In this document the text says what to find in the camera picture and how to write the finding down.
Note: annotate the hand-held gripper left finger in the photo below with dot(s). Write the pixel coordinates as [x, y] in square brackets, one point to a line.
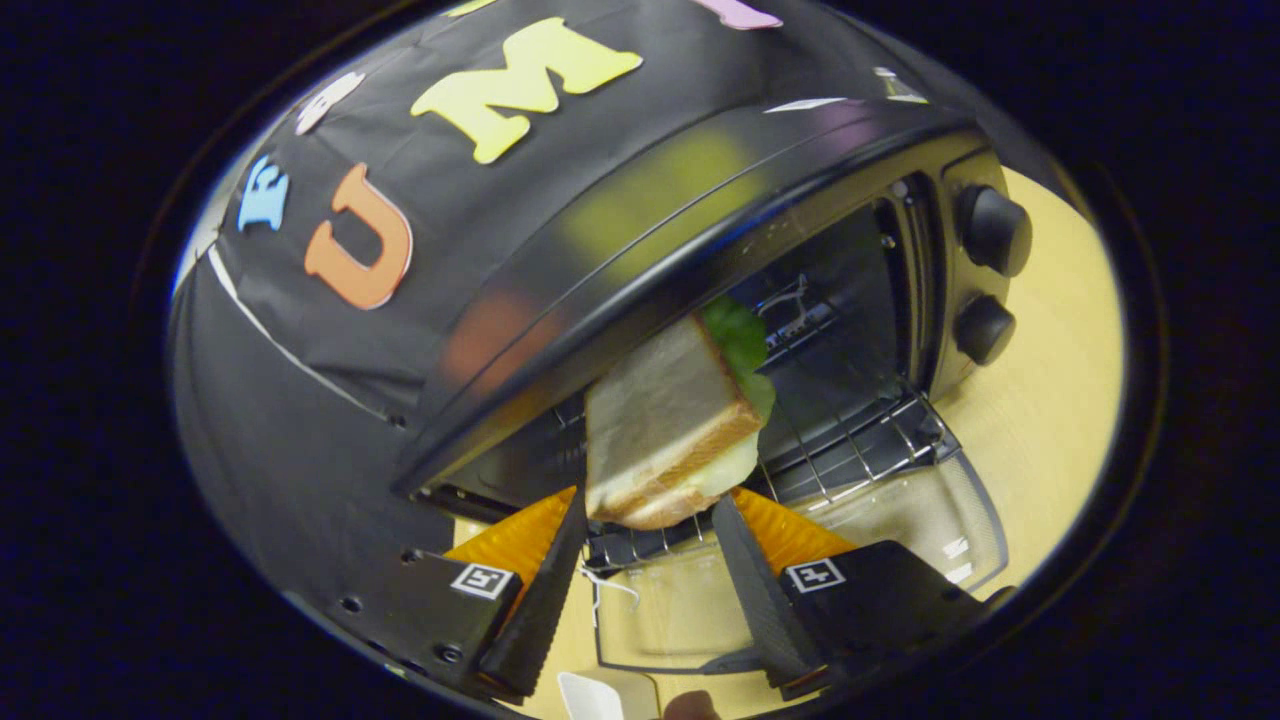
[545, 610]

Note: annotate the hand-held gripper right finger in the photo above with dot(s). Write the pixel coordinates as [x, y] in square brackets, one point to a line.
[765, 610]

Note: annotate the toast sandwich with lettuce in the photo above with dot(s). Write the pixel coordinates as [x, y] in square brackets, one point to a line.
[660, 420]

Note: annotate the black toaster oven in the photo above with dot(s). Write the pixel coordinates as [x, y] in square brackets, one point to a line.
[650, 230]

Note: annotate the white rectangular tray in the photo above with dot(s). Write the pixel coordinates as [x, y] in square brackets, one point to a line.
[588, 698]

